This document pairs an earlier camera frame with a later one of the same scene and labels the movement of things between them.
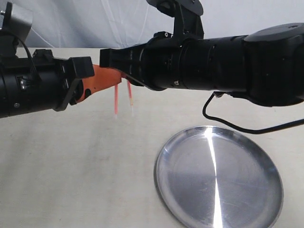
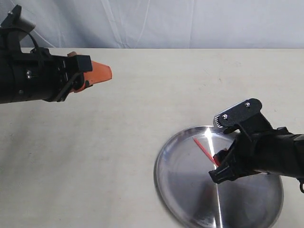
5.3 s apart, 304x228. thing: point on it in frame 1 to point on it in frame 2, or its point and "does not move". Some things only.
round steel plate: x=213 y=177 does not move
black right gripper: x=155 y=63 to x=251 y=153
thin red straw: x=116 y=98 to x=205 y=150
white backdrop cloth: x=101 y=23 does not move
